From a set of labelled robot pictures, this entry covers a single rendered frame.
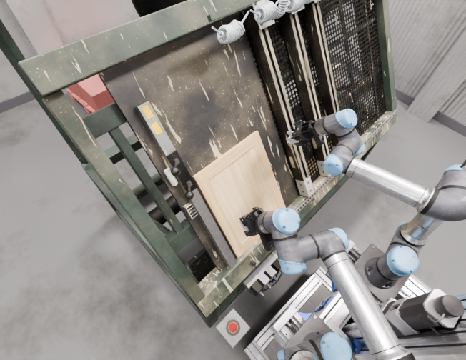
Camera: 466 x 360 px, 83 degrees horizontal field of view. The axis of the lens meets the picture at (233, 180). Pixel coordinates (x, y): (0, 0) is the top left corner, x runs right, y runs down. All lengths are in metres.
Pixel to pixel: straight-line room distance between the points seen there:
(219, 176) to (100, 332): 1.68
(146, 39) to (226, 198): 0.78
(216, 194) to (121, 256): 1.52
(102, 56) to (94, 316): 2.04
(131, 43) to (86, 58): 0.15
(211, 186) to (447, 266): 2.45
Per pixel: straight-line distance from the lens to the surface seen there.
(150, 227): 1.17
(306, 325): 1.38
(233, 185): 1.37
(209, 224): 1.32
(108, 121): 1.14
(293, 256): 0.81
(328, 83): 1.79
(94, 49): 1.02
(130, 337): 2.47
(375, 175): 1.05
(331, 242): 0.86
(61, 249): 2.90
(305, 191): 1.74
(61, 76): 0.99
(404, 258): 1.39
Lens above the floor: 2.37
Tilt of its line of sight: 56 degrees down
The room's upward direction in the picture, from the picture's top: 3 degrees clockwise
